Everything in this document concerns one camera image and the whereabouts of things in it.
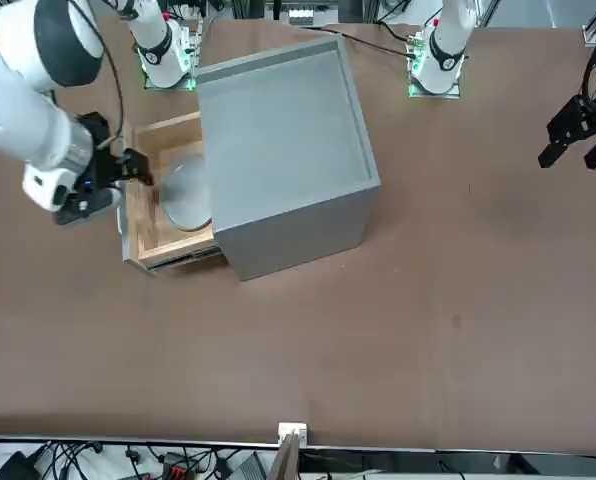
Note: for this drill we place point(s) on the small gray box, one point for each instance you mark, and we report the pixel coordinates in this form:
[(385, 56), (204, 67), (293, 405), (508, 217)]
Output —
[(300, 16)]

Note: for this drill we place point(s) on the vertical mounting post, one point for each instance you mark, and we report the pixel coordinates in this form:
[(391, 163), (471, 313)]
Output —
[(285, 460)]

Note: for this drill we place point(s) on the pale white plate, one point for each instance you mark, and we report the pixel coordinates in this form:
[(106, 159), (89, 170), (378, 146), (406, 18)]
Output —
[(188, 195)]

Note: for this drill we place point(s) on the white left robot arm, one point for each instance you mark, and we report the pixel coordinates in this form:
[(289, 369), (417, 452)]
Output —
[(445, 45)]

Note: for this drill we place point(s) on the metal base plate of left arm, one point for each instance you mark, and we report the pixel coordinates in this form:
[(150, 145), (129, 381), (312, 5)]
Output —
[(453, 94)]

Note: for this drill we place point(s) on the metal base plate of right arm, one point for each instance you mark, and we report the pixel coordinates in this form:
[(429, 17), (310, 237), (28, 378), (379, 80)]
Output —
[(153, 87)]

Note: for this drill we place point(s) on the black box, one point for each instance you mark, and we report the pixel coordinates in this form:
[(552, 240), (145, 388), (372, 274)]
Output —
[(13, 467)]

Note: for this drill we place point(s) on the gray steel cabinet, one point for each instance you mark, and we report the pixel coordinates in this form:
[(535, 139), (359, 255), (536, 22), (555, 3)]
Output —
[(278, 125)]

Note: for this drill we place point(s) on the red and black plug block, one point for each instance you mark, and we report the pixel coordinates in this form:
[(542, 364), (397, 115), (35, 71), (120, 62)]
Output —
[(178, 470)]

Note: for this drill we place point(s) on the white post base bracket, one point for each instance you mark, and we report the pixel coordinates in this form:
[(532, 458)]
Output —
[(293, 429)]

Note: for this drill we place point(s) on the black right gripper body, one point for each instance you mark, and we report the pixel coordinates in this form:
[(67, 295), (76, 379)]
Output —
[(103, 170)]

